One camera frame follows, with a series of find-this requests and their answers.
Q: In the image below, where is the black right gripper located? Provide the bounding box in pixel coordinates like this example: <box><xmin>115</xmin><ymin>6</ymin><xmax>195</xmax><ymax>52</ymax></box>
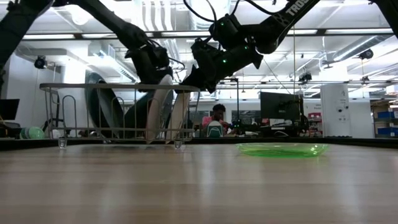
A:
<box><xmin>175</xmin><ymin>38</ymin><xmax>264</xmax><ymax>95</ymax></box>

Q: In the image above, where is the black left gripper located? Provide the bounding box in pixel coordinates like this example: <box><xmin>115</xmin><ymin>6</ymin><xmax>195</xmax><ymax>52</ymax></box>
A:
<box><xmin>124</xmin><ymin>43</ymin><xmax>174</xmax><ymax>93</ymax></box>

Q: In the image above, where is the red patterned plate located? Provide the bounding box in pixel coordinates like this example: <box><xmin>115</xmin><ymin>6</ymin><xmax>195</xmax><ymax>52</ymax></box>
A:
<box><xmin>145</xmin><ymin>74</ymin><xmax>174</xmax><ymax>144</ymax></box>

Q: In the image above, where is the dark green deep bowl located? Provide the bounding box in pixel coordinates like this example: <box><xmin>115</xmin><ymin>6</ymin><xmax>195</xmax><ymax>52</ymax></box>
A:
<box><xmin>124</xmin><ymin>90</ymin><xmax>156</xmax><ymax>140</ymax></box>

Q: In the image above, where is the green glossy shallow bowl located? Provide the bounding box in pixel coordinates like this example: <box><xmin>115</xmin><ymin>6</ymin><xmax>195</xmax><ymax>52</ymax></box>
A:
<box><xmin>94</xmin><ymin>79</ymin><xmax>126</xmax><ymax>138</ymax></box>

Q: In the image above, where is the wire dish rack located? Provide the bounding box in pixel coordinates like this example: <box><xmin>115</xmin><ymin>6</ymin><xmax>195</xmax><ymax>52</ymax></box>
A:
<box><xmin>39</xmin><ymin>82</ymin><xmax>201</xmax><ymax>150</ymax></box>

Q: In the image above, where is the light blue patterned plate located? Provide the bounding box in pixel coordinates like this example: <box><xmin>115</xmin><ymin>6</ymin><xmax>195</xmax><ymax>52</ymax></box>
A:
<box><xmin>84</xmin><ymin>72</ymin><xmax>106</xmax><ymax>138</ymax></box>

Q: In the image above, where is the person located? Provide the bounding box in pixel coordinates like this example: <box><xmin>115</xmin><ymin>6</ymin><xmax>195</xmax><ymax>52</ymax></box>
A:
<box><xmin>201</xmin><ymin>103</ymin><xmax>233</xmax><ymax>138</ymax></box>

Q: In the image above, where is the teal white chair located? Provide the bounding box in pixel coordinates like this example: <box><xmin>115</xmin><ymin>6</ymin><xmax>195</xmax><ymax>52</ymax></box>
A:
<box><xmin>206</xmin><ymin>120</ymin><xmax>224</xmax><ymax>138</ymax></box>

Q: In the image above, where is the black computer monitor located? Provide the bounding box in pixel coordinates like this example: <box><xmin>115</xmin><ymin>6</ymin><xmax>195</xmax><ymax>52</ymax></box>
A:
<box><xmin>260</xmin><ymin>91</ymin><xmax>302</xmax><ymax>123</ymax></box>

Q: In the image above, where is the translucent green glass plate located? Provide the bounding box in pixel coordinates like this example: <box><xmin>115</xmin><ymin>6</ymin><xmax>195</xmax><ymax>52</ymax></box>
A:
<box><xmin>236</xmin><ymin>142</ymin><xmax>329</xmax><ymax>159</ymax></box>

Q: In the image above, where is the mint green round object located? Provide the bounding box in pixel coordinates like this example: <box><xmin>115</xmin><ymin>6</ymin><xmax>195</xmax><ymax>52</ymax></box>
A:
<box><xmin>20</xmin><ymin>126</ymin><xmax>45</xmax><ymax>140</ymax></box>

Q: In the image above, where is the black flat panel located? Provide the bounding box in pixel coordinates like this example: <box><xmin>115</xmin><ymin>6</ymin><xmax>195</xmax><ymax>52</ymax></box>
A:
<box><xmin>0</xmin><ymin>98</ymin><xmax>21</xmax><ymax>121</ymax></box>

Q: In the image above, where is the storage shelf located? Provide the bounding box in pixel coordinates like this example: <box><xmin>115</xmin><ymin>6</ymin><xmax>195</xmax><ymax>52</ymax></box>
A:
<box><xmin>371</xmin><ymin>99</ymin><xmax>398</xmax><ymax>139</ymax></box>

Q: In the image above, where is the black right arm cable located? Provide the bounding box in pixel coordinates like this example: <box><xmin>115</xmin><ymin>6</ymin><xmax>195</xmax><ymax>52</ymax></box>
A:
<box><xmin>182</xmin><ymin>0</ymin><xmax>218</xmax><ymax>24</ymax></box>

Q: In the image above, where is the thin hanging cable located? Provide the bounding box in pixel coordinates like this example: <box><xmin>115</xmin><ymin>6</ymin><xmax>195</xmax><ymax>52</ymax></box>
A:
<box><xmin>292</xmin><ymin>26</ymin><xmax>296</xmax><ymax>94</ymax></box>

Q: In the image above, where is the long ceiling light rail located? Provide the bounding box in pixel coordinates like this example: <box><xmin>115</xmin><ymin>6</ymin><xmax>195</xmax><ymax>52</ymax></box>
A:
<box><xmin>22</xmin><ymin>28</ymin><xmax>395</xmax><ymax>40</ymax></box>

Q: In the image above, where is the silver ceiling duct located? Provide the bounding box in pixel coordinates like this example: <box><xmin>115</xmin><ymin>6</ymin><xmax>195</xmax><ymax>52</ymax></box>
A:
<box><xmin>322</xmin><ymin>34</ymin><xmax>398</xmax><ymax>68</ymax></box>

